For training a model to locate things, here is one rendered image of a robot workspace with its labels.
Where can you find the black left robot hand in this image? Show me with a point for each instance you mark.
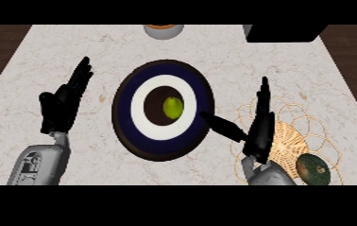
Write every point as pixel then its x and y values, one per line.
pixel 66 102

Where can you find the dark green avocado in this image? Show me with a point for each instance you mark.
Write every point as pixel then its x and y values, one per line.
pixel 314 169

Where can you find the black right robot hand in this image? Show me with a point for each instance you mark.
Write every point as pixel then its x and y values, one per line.
pixel 260 125

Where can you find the green pear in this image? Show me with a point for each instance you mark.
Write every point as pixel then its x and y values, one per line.
pixel 173 107

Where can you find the grey bowl with orange content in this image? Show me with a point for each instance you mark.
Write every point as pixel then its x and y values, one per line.
pixel 163 30

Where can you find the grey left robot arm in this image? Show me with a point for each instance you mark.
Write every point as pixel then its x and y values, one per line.
pixel 42 163

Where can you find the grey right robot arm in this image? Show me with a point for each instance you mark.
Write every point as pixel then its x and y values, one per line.
pixel 268 173

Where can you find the black appliance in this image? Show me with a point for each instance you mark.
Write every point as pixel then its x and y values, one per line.
pixel 284 32

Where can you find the woven wicker plate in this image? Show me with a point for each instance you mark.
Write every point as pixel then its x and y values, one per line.
pixel 297 141

